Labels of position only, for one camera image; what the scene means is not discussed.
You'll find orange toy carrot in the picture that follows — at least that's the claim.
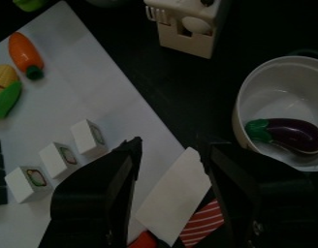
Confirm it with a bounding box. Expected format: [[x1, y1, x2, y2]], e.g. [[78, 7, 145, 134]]
[[8, 31, 47, 81]]

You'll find white cube sushi roll piece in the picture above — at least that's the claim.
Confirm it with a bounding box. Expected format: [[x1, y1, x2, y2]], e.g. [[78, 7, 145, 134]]
[[70, 119, 110, 156], [4, 165, 55, 204], [38, 141, 82, 179]]

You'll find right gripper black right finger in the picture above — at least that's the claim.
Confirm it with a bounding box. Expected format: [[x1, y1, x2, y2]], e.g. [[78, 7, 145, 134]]
[[208, 143, 318, 248]]

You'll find white bowl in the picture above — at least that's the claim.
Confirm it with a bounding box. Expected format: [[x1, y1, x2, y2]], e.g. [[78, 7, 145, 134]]
[[232, 55, 318, 172]]

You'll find red white striped salmon slice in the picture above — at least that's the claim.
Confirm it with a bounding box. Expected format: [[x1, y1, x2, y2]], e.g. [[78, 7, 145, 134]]
[[180, 198, 226, 248]]

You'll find white cutting board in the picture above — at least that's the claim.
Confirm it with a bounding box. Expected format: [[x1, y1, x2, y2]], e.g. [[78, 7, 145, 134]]
[[0, 0, 186, 248]]

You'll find yellow green toy corn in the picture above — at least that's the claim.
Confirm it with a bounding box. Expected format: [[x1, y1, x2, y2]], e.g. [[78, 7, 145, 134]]
[[0, 63, 24, 120]]

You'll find purple toy eggplant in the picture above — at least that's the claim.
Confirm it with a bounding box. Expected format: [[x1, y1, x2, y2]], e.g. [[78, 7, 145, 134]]
[[245, 117, 318, 156]]

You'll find green toy piece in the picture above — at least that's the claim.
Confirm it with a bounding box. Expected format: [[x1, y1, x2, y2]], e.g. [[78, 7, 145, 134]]
[[12, 0, 50, 13]]

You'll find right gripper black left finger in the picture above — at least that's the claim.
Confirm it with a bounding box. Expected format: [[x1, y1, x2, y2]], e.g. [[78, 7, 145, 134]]
[[38, 136, 143, 248]]

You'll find red toy piece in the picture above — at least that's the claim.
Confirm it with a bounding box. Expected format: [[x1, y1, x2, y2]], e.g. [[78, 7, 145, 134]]
[[127, 230, 161, 248]]

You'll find white toy holder box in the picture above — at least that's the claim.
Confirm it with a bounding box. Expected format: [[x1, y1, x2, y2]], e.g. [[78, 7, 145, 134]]
[[142, 0, 224, 60]]

